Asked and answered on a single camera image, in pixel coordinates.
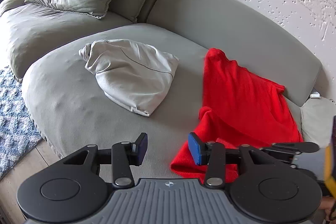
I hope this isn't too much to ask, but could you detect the grey storage bag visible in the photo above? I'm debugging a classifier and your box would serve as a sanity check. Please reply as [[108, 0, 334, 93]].
[[79, 39, 179, 117]]

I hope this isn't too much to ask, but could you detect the red t-shirt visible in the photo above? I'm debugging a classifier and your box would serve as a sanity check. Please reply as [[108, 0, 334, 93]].
[[170, 48, 304, 184]]

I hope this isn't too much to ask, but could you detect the grey sofa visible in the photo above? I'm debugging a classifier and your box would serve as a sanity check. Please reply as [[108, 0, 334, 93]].
[[1, 0, 322, 178]]

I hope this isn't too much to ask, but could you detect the grey side cushion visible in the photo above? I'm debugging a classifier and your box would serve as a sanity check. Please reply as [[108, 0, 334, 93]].
[[301, 97, 335, 148]]

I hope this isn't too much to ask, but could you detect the blue white rug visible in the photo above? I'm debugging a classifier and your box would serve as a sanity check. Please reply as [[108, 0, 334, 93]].
[[0, 67, 42, 178]]

